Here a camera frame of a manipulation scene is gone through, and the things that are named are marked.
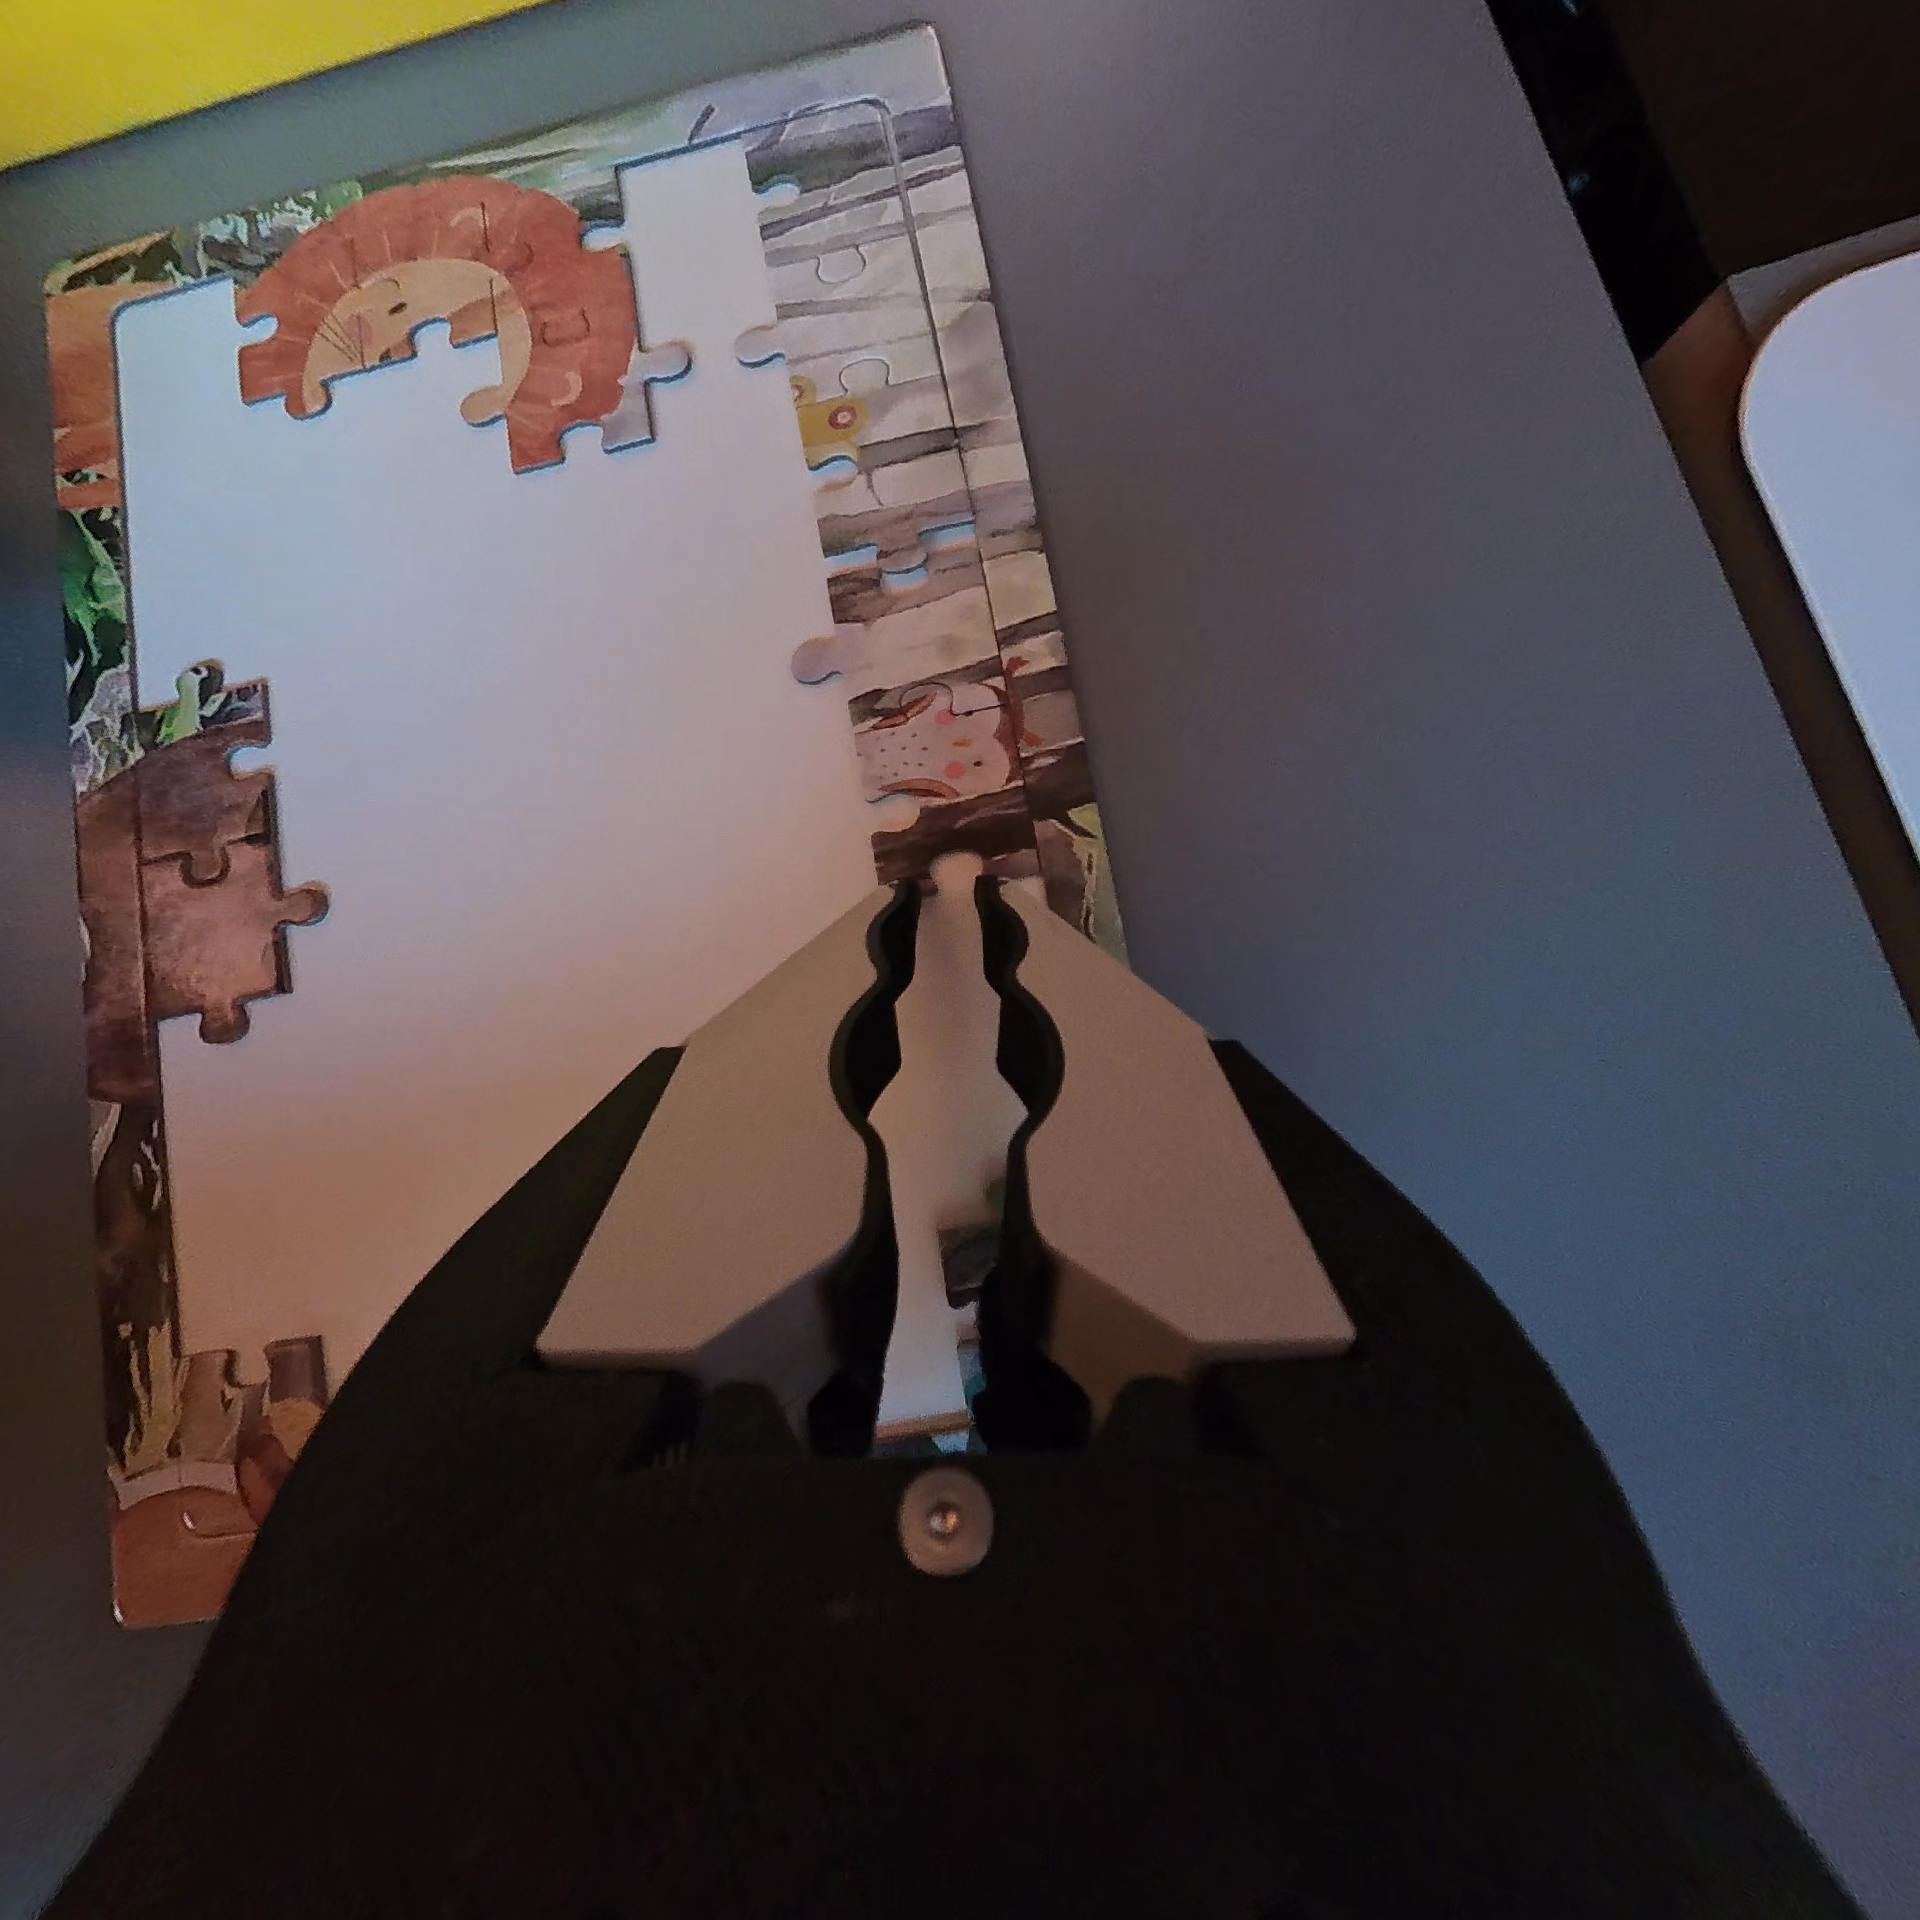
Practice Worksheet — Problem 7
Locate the grey yellow flower puzzle piece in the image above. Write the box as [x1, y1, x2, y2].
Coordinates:
[787, 368, 975, 518]

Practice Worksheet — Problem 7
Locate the white stand base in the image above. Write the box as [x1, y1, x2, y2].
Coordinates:
[1739, 246, 1920, 1038]

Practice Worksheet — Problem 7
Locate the grey desk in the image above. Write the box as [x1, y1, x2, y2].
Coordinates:
[0, 0, 1920, 1920]

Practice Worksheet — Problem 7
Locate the green white puzzle piece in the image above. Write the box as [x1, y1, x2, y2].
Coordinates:
[142, 660, 271, 752]

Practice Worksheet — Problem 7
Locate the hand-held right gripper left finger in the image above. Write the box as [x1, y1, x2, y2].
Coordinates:
[533, 883, 917, 1390]

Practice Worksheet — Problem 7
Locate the yellow brown puzzle piece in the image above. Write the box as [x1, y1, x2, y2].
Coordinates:
[181, 1336, 330, 1502]

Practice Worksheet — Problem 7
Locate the yellow plastic bin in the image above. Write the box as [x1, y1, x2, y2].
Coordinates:
[0, 0, 549, 170]

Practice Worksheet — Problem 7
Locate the red puzzle piece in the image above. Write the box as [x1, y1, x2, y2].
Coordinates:
[503, 322, 699, 474]
[237, 225, 395, 426]
[335, 181, 518, 378]
[479, 195, 639, 378]

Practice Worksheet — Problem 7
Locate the puzzle frame tray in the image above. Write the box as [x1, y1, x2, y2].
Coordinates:
[46, 22, 1130, 1630]

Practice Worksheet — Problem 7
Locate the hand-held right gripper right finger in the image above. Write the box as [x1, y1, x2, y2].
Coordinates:
[975, 881, 1361, 1384]

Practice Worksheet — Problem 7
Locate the pale spotted puzzle piece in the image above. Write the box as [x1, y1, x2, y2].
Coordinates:
[849, 674, 1041, 889]

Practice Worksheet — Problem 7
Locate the teal grey puzzle piece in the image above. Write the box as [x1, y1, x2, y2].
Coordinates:
[937, 1171, 1003, 1442]

